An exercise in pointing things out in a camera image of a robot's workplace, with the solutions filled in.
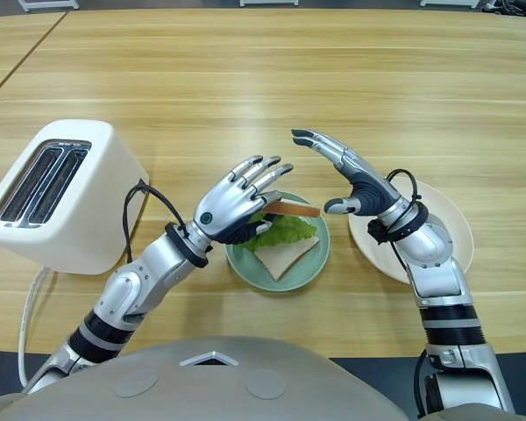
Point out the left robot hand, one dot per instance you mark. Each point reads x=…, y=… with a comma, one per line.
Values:
x=221, y=206

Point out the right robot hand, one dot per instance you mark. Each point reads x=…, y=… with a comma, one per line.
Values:
x=359, y=175

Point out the bread slice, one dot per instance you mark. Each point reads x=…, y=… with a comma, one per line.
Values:
x=285, y=254
x=296, y=209

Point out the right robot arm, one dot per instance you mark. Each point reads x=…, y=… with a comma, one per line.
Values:
x=447, y=307

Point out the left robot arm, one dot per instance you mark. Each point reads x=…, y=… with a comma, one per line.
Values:
x=131, y=289

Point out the green lettuce leaf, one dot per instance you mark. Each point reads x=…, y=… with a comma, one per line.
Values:
x=285, y=230

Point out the green plate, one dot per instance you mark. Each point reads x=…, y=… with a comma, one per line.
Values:
x=298, y=272

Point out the cream plate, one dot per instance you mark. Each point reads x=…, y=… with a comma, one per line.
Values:
x=456, y=223

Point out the cream toaster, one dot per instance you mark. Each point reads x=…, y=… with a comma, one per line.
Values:
x=70, y=197

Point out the robot body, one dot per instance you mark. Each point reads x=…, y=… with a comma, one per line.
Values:
x=193, y=381

